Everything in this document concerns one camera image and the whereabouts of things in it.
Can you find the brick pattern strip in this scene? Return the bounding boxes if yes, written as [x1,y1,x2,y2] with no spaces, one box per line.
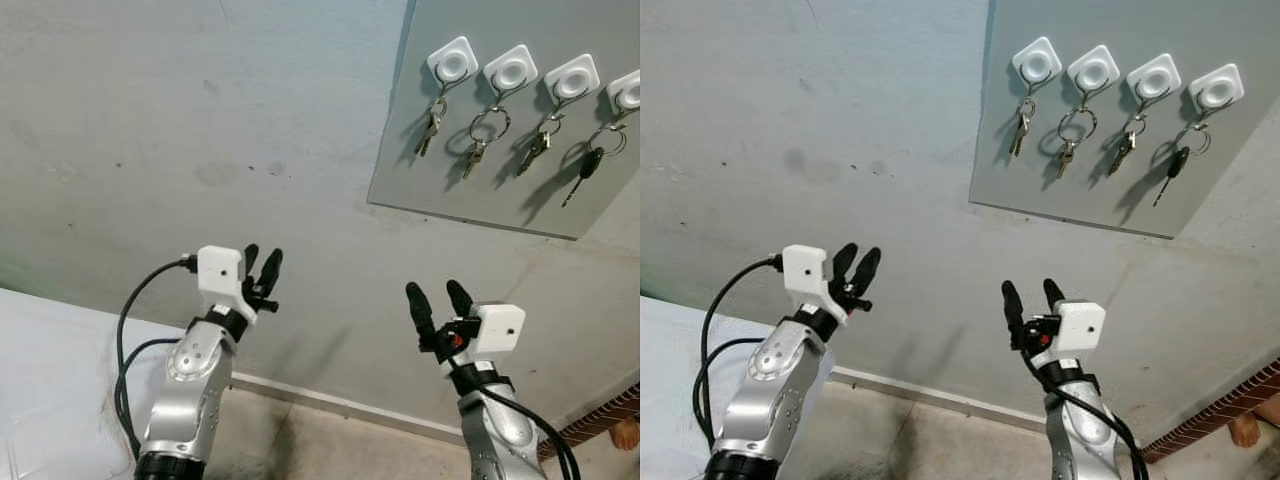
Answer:
[540,385,641,461]
[1142,360,1280,463]

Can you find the silver key bunch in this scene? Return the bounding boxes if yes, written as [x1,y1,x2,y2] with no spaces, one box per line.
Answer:
[415,95,449,158]
[515,112,563,179]
[1106,112,1149,179]
[1008,95,1039,159]

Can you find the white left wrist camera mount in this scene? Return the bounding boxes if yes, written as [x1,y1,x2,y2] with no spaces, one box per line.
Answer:
[782,244,837,313]
[196,245,253,315]

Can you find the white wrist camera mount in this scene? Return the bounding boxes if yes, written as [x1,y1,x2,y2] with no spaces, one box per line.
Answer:
[470,302,527,356]
[782,244,837,313]
[196,245,253,315]
[1055,300,1107,356]

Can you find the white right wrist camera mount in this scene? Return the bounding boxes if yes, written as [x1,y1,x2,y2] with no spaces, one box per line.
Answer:
[1055,300,1107,356]
[470,302,527,356]

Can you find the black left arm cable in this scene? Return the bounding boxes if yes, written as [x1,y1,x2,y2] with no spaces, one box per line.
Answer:
[698,254,787,451]
[113,254,201,461]

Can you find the grey metal wall board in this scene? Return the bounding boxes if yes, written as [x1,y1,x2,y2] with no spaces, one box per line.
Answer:
[968,0,1280,239]
[367,0,641,241]

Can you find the keys on large ring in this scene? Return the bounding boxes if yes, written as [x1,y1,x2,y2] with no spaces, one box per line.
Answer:
[1055,105,1099,181]
[460,105,511,181]

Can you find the black headed key on ring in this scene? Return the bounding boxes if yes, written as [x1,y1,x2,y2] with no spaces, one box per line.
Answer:
[560,122,629,209]
[1152,122,1213,209]

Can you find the white square wall hook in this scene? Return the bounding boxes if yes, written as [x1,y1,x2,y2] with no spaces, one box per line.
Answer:
[1188,63,1245,111]
[1067,44,1121,93]
[1011,37,1063,85]
[606,70,641,113]
[427,36,479,85]
[543,53,601,103]
[1126,53,1182,101]
[483,44,539,94]

